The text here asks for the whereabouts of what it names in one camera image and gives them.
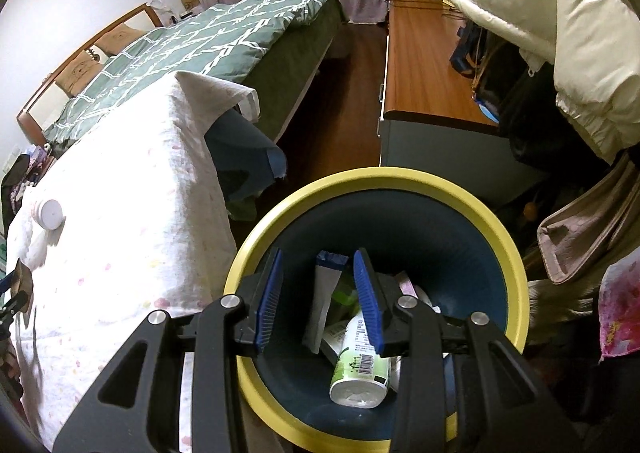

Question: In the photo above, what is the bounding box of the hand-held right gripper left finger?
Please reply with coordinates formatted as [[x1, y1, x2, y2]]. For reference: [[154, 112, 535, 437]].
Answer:
[[52, 247, 284, 453]]

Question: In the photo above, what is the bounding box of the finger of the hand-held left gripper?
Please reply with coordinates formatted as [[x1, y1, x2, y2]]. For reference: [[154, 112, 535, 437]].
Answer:
[[0, 258, 35, 334]]

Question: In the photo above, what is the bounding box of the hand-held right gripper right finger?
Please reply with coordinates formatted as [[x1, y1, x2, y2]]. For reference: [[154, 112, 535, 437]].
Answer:
[[352, 249, 568, 453]]

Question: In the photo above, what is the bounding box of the pink milk carton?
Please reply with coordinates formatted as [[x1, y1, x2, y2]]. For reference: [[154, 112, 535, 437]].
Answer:
[[397, 272, 426, 301]]

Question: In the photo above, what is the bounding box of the white tube with blue cap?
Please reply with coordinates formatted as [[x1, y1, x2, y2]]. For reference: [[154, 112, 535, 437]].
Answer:
[[301, 250, 350, 354]]

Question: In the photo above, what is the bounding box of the green white yogurt cup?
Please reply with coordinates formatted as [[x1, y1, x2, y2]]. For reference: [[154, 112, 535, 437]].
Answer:
[[328, 310, 403, 410]]

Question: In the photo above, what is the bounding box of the small green white bottle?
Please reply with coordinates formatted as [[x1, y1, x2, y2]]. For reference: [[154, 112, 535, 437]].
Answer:
[[31, 199, 66, 233]]

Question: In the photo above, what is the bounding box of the yellow rimmed trash bin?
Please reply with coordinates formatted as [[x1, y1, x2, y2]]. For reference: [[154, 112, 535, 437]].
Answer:
[[222, 167, 529, 453]]

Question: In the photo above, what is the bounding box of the dark clothes heap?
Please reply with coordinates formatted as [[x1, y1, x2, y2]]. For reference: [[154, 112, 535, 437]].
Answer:
[[0, 153, 31, 234]]

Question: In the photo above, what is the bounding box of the white dotted tablecloth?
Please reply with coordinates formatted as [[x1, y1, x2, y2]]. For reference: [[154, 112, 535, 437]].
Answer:
[[5, 72, 261, 439]]

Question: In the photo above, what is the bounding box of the blue cloth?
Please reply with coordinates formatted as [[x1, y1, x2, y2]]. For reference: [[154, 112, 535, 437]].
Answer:
[[205, 108, 288, 221]]

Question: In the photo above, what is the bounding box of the brown pillow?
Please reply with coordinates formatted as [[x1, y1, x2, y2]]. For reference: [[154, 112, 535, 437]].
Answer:
[[95, 28, 148, 56], [55, 60, 103, 96]]

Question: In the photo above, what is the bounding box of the wooden top dresser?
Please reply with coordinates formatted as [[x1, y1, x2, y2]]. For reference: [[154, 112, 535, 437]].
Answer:
[[375, 0, 551, 214]]

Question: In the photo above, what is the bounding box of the beige bag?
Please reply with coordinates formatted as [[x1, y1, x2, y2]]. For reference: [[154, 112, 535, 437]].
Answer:
[[536, 153, 640, 286]]

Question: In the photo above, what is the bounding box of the black bag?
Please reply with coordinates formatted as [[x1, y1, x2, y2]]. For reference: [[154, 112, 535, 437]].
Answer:
[[495, 28, 566, 168]]

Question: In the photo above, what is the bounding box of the pink floral cloth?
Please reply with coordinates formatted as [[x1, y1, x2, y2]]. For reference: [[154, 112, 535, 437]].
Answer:
[[597, 260, 640, 361]]

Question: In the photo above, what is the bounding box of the blue bag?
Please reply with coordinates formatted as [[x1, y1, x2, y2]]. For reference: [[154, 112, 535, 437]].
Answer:
[[450, 18, 488, 78]]

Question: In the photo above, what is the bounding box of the bed with green quilt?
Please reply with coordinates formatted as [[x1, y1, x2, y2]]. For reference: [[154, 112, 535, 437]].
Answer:
[[42, 0, 337, 144]]

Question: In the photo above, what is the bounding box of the cream puffer jacket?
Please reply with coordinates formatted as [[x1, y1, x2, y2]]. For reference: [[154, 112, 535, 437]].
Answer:
[[442, 0, 640, 166]]

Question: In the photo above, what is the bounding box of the wooden bed frame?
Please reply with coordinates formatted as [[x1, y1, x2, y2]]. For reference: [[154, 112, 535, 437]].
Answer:
[[16, 3, 163, 148]]

